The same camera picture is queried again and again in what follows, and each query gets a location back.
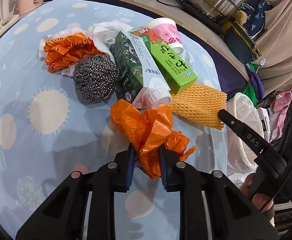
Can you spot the white countertop appliance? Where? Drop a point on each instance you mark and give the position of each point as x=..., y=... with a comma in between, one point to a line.
x=3, y=17

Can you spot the dark green basin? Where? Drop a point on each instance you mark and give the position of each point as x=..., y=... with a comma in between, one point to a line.
x=235, y=45

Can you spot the clear crumpled plastic wrapper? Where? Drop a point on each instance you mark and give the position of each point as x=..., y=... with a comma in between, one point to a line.
x=187, y=59

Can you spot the red and green box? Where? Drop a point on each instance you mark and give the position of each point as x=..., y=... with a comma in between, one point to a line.
x=142, y=31

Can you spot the person's right hand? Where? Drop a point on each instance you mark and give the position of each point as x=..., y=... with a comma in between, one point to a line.
x=260, y=201

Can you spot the pink floral paper cup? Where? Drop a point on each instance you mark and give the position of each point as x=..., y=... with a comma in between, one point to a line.
x=165, y=32

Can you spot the orange plastic bag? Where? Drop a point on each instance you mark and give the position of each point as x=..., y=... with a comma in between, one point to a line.
x=146, y=130

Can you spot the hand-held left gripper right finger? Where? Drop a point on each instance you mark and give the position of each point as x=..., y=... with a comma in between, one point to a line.
x=163, y=166

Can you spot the white paper towel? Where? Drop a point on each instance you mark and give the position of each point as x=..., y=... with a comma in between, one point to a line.
x=106, y=32

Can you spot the white lined waste bin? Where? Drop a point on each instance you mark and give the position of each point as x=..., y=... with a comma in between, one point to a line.
x=243, y=120

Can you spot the brown loofah sponge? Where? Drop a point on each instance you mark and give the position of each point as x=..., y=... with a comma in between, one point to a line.
x=240, y=17

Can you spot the navy leaf print cloth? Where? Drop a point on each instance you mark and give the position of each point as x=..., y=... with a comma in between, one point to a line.
x=257, y=10

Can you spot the light green cardboard box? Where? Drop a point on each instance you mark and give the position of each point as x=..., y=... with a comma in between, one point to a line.
x=173, y=67

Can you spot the purple cloth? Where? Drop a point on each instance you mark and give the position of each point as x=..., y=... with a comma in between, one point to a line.
x=257, y=85

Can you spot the pink floral cloth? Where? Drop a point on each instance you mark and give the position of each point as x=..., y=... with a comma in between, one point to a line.
x=283, y=102

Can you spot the beige curtain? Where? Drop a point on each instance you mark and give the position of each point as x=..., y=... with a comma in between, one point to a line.
x=285, y=42

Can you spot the white and black box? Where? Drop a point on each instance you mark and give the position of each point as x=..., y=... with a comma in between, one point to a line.
x=263, y=120

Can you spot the white wall plug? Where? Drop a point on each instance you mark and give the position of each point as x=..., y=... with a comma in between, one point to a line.
x=262, y=61

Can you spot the yellow foam fruit net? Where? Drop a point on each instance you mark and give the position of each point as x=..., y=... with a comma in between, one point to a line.
x=198, y=105

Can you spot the dark green carton white cap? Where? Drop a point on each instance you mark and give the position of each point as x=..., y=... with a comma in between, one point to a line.
x=131, y=62

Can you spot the green bag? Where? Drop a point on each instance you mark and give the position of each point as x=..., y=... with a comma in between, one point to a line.
x=247, y=91

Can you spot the black induction cooker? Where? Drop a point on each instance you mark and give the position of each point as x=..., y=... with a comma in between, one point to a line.
x=203, y=15

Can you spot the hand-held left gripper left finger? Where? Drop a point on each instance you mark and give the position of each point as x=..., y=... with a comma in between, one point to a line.
x=130, y=166

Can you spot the steel wool scourer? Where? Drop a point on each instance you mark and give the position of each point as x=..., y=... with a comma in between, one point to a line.
x=94, y=80

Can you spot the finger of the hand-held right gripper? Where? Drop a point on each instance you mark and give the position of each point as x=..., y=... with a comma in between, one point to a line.
x=240, y=127

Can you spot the orange snack wrapper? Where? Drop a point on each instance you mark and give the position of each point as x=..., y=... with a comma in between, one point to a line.
x=63, y=52

